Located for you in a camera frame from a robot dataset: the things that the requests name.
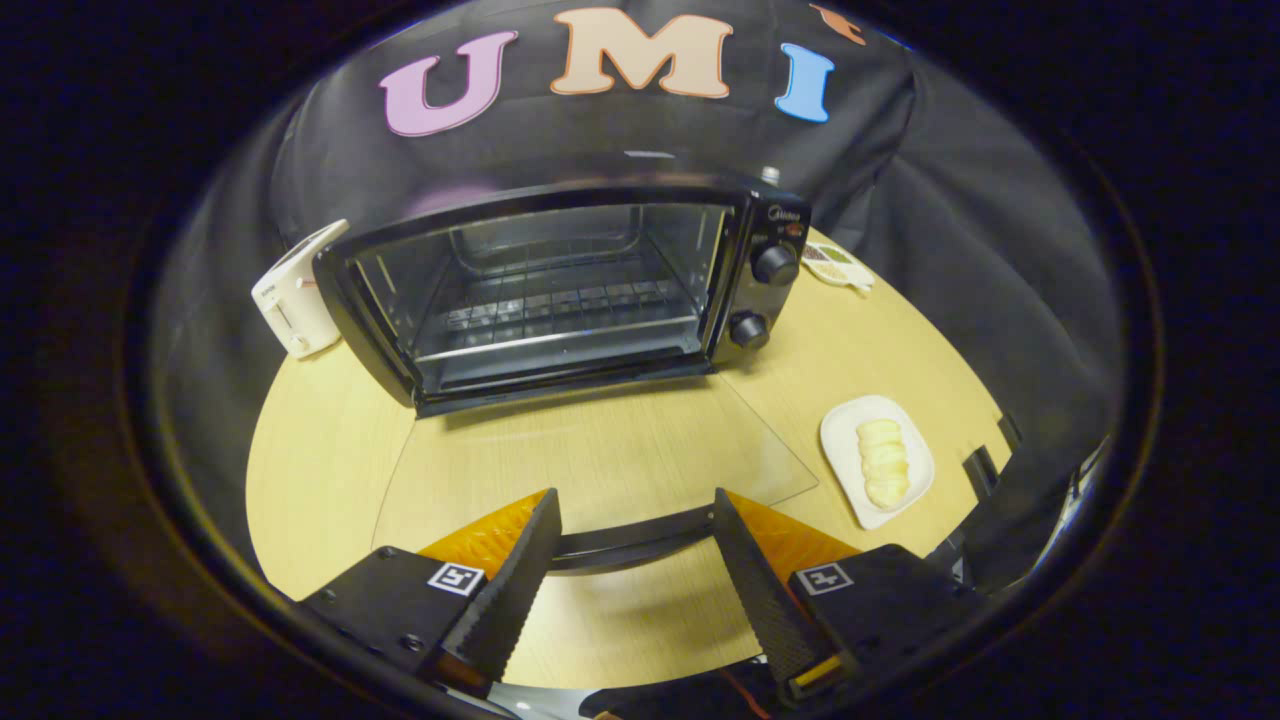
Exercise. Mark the black toaster oven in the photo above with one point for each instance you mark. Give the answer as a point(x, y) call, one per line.
point(770, 300)

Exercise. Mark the white pop-up toaster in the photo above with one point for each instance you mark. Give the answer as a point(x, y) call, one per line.
point(300, 300)

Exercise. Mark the dark cloth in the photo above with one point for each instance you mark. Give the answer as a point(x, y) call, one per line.
point(680, 695)

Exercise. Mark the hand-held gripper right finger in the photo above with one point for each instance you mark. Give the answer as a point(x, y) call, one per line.
point(760, 590)

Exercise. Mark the yellow sliced bread roll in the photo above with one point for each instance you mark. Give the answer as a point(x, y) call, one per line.
point(884, 462)

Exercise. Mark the black backdrop cloth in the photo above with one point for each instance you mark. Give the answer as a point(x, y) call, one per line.
point(980, 300)

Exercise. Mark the black table clamp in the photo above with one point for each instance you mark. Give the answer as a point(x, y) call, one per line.
point(982, 470)

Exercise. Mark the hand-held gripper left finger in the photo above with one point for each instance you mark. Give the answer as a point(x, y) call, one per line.
point(515, 580)

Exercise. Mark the white square plate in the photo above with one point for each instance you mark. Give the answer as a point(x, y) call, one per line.
point(842, 450)

